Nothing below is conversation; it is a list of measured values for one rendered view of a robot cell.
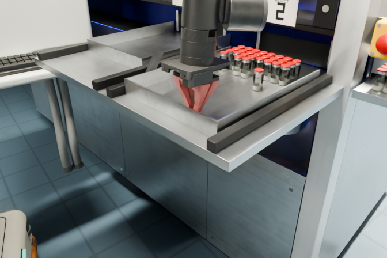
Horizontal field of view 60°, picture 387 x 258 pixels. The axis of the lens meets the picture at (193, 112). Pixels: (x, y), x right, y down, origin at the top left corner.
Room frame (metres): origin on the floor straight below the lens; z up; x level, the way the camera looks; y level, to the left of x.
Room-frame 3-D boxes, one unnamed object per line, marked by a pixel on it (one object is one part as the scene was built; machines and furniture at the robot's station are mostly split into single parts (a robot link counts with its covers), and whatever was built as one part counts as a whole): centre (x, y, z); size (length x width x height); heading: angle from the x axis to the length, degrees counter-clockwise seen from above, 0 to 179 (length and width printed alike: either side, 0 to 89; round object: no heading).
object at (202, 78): (0.51, 0.01, 0.94); 0.07 x 0.07 x 0.09; 46
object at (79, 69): (0.82, 0.03, 0.87); 0.70 x 0.48 x 0.02; 45
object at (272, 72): (0.75, -0.15, 0.91); 0.18 x 0.02 x 0.05; 44
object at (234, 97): (0.68, -0.07, 0.90); 0.34 x 0.26 x 0.04; 135
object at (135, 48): (0.99, 0.10, 0.90); 0.34 x 0.26 x 0.04; 135
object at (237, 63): (0.76, -0.11, 0.91); 0.02 x 0.02 x 0.05
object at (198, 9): (0.53, -0.02, 1.07); 0.07 x 0.06 x 0.07; 99
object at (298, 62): (0.79, -0.18, 0.91); 0.18 x 0.02 x 0.05; 45
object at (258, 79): (0.67, -0.14, 0.90); 0.02 x 0.02 x 0.04
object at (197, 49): (0.52, -0.01, 1.01); 0.10 x 0.07 x 0.07; 136
